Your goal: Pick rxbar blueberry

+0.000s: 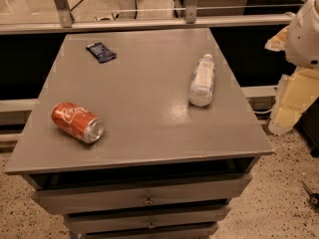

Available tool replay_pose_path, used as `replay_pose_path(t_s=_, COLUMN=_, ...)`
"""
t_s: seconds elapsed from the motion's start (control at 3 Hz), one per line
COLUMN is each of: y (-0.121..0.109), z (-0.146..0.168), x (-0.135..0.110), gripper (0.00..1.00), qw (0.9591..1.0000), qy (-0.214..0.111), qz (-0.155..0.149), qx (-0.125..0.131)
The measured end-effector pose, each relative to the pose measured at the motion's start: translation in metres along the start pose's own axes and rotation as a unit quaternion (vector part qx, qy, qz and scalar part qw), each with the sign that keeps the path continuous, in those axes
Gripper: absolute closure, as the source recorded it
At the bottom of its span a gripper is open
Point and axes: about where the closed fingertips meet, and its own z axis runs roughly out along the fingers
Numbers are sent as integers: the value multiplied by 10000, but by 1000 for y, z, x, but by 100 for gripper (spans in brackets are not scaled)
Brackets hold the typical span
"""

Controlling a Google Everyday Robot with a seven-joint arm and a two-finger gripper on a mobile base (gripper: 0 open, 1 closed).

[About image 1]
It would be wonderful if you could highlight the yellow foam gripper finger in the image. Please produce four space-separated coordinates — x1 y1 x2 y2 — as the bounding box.
264 27 288 52

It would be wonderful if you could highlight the dark blue rxbar wrapper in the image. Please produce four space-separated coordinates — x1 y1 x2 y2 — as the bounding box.
86 42 117 64

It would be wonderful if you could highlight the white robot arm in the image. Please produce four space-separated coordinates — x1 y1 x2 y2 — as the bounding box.
264 0 319 69

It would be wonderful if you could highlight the yellow foam padded block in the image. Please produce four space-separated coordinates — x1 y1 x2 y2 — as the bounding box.
268 67 319 135

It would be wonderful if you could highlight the grey metal railing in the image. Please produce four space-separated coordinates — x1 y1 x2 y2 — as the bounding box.
0 0 307 35

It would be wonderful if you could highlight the black caster wheel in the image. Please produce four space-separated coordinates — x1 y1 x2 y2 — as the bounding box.
302 182 319 208

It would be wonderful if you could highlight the grey drawer cabinet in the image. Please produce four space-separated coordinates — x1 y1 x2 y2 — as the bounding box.
4 27 275 239

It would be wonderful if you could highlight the bottom grey drawer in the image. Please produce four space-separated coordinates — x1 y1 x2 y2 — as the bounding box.
81 222 218 239

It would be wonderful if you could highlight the grey drawer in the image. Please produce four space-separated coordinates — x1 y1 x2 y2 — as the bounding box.
81 222 218 239
64 205 230 234
32 173 252 214

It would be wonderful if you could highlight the red coca-cola can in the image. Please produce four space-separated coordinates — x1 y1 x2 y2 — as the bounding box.
51 103 105 143

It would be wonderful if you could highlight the middle grey drawer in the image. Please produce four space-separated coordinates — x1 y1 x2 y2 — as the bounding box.
64 205 230 234

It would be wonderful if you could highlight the top grey drawer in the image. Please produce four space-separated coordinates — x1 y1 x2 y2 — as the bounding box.
32 173 252 214

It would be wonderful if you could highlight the white cable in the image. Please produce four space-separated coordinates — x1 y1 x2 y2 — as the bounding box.
252 107 274 116

